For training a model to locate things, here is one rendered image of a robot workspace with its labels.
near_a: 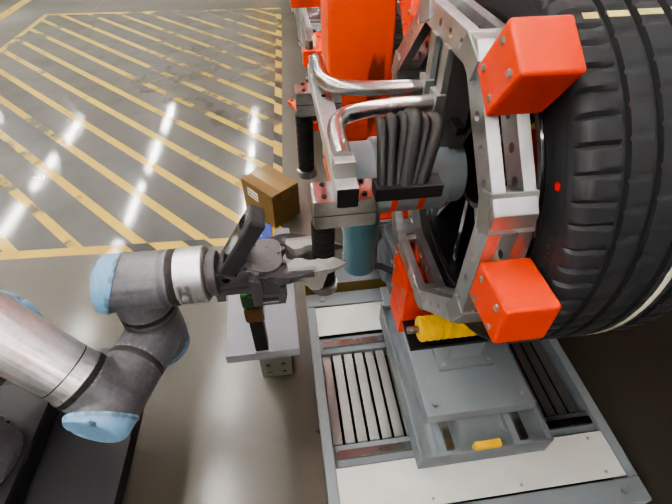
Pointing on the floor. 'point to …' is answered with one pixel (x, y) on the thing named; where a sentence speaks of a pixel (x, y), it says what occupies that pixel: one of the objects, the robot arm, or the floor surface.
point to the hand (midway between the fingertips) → (336, 252)
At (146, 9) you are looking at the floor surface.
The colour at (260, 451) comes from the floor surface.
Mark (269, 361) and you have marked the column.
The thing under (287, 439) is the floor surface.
